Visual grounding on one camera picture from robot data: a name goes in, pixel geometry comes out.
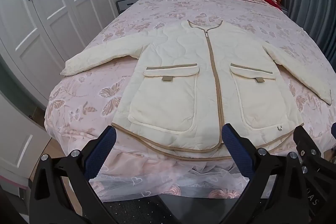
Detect white panelled wardrobe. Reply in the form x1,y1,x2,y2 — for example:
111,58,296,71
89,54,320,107
0,0,123,185

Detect dark nightstand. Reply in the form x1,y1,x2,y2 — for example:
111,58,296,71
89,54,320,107
116,0,139,14

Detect cream quilted jacket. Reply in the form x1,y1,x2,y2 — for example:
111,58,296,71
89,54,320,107
62,21,332,160

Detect pink butterfly bedspread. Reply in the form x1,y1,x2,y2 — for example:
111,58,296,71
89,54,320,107
45,0,335,202

